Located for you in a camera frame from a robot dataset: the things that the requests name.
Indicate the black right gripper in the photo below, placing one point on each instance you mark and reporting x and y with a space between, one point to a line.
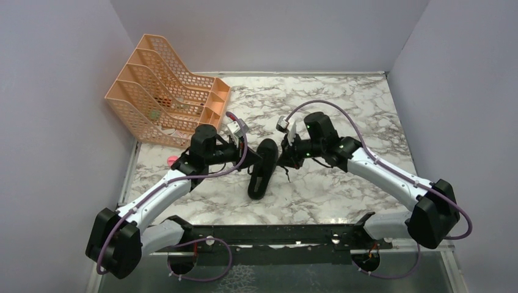
288 157

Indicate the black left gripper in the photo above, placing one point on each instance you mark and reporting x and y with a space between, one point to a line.
251 158

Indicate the black canvas sneaker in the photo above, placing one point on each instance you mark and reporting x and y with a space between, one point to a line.
262 171

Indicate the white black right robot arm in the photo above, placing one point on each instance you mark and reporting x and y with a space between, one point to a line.
429 217

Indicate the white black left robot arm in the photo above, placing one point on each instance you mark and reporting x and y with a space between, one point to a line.
119 238

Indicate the pink capped small bottle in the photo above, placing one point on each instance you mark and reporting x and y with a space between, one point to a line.
171 160

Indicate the orange plastic file organizer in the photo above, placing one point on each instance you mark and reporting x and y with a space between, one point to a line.
160 101

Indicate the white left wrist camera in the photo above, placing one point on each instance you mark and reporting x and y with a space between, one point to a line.
237 129

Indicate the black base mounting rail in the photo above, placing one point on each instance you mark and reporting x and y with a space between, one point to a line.
263 245

